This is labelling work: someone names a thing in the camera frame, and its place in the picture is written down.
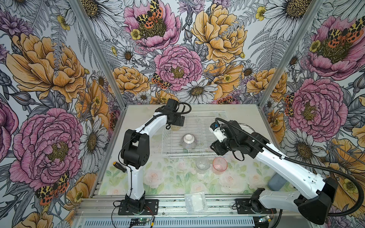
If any yellow glass tumbler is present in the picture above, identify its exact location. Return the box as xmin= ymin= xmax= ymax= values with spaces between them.
xmin=170 ymin=125 xmax=181 ymax=131

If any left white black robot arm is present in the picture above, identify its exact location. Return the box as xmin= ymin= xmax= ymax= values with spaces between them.
xmin=118 ymin=99 xmax=192 ymax=214

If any clear glass tumbler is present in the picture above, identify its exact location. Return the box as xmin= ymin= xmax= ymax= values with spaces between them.
xmin=195 ymin=156 xmax=211 ymax=174

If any clear plastic bag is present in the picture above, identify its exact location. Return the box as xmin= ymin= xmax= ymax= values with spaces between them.
xmin=184 ymin=192 xmax=208 ymax=214

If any right black corrugated cable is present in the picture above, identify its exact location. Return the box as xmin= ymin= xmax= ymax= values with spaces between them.
xmin=214 ymin=117 xmax=365 ymax=228

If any aluminium front rail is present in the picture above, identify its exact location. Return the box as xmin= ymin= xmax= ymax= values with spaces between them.
xmin=76 ymin=194 xmax=303 ymax=220

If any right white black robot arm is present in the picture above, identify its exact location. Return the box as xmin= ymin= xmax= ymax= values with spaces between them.
xmin=210 ymin=121 xmax=337 ymax=225

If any pink glass tumbler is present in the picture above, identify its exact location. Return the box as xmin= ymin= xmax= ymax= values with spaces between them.
xmin=212 ymin=157 xmax=228 ymax=175

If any green circuit board left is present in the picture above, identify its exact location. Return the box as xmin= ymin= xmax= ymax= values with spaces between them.
xmin=129 ymin=218 xmax=152 ymax=227

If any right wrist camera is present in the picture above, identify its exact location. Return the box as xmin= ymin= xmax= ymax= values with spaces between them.
xmin=210 ymin=123 xmax=227 ymax=143

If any screwdriver black yellow handle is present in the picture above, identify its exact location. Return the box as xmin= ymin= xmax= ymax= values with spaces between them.
xmin=113 ymin=161 xmax=127 ymax=173

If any green circuit board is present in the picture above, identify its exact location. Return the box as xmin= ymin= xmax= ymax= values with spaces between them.
xmin=258 ymin=215 xmax=271 ymax=223
xmin=129 ymin=218 xmax=152 ymax=227

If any white wire dish rack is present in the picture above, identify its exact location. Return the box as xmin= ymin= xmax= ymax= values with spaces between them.
xmin=162 ymin=110 xmax=228 ymax=158

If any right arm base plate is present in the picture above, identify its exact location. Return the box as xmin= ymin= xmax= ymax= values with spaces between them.
xmin=233 ymin=198 xmax=277 ymax=215

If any striped ceramic bowl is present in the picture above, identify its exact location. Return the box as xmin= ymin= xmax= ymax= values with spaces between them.
xmin=181 ymin=134 xmax=197 ymax=150

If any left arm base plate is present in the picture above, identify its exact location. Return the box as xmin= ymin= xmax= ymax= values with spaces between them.
xmin=118 ymin=199 xmax=159 ymax=216

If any green circuit board right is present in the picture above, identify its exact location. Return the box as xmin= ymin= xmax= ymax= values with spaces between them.
xmin=258 ymin=215 xmax=271 ymax=223

